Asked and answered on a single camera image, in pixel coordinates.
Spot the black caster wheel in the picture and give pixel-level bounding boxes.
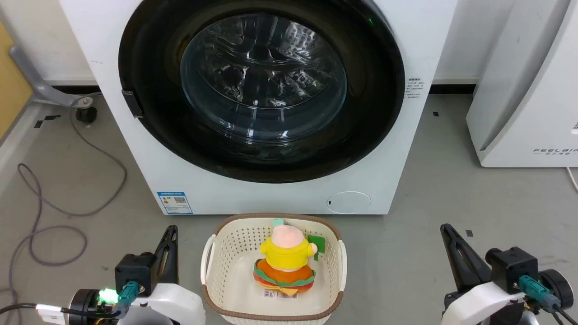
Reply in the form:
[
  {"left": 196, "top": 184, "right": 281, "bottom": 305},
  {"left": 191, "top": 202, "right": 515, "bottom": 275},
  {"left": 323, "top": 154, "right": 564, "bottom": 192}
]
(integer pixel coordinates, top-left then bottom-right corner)
[{"left": 75, "top": 107, "right": 98, "bottom": 124}]

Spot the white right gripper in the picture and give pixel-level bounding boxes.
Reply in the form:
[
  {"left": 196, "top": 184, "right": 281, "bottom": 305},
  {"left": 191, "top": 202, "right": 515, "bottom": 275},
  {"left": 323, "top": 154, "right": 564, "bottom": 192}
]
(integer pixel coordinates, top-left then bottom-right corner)
[{"left": 440, "top": 223, "right": 528, "bottom": 325}]

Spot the yellow wooden panel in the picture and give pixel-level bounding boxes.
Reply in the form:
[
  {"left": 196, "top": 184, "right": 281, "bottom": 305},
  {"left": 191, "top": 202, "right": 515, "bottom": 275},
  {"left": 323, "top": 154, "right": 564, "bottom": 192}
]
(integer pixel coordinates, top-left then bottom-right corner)
[{"left": 0, "top": 23, "right": 33, "bottom": 138}]

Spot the white front-load washing machine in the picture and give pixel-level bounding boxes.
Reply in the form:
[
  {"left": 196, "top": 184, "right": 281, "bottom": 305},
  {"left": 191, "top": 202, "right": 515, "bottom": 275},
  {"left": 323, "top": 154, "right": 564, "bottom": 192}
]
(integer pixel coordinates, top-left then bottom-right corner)
[{"left": 59, "top": 0, "right": 459, "bottom": 216}]

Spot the cream plastic laundry basket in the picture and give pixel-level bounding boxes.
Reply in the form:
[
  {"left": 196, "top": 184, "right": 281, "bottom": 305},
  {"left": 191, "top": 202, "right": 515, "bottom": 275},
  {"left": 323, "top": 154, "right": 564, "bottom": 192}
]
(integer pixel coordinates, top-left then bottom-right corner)
[{"left": 200, "top": 213, "right": 348, "bottom": 325}]

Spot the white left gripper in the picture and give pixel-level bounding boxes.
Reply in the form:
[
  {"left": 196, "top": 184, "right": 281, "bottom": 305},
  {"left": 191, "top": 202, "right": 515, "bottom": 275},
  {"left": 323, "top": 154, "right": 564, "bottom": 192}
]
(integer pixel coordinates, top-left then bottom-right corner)
[{"left": 118, "top": 225, "right": 206, "bottom": 325}]

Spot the blue energy label sticker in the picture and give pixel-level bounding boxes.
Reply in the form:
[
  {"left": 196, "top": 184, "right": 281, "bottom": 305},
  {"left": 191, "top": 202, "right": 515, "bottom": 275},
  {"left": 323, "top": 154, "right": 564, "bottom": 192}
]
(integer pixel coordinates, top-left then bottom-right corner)
[{"left": 157, "top": 191, "right": 194, "bottom": 215}]

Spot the green card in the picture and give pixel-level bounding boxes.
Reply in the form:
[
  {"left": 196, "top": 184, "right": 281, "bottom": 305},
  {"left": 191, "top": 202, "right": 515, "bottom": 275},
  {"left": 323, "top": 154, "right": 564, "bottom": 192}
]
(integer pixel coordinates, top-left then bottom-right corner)
[{"left": 307, "top": 235, "right": 326, "bottom": 261}]

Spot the black round glass washer door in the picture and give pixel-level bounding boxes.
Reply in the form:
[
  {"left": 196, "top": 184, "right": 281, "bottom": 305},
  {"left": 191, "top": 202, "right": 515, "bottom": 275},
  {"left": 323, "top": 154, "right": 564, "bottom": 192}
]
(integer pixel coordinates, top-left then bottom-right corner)
[{"left": 118, "top": 0, "right": 406, "bottom": 184}]

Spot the plush doll yellow orange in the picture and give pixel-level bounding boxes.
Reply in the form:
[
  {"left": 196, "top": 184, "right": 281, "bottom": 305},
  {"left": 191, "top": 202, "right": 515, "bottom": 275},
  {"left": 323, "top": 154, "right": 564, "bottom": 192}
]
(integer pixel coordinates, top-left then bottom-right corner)
[{"left": 253, "top": 219, "right": 318, "bottom": 297}]

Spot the black cable teal plug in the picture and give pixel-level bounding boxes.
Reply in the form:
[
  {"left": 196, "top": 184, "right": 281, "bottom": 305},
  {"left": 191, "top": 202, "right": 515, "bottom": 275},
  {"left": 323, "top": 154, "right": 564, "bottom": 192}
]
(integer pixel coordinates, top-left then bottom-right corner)
[
  {"left": 518, "top": 275, "right": 578, "bottom": 325},
  {"left": 0, "top": 281, "right": 140, "bottom": 322}
]

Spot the white air purifier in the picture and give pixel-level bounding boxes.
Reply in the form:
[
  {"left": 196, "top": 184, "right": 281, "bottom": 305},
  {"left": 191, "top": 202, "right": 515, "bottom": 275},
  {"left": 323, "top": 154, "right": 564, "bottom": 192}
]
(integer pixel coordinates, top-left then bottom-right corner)
[{"left": 466, "top": 0, "right": 578, "bottom": 168}]

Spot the grey floor cable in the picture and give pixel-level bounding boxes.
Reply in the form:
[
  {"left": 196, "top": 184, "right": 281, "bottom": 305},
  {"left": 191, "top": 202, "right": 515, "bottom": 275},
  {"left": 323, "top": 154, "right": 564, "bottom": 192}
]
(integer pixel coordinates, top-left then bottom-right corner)
[{"left": 0, "top": 97, "right": 128, "bottom": 325}]

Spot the grey metal chair leg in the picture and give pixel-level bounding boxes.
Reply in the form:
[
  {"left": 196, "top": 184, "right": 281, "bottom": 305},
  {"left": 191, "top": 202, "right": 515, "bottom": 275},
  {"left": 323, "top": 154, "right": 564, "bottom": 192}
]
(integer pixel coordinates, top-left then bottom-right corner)
[{"left": 9, "top": 45, "right": 102, "bottom": 108}]

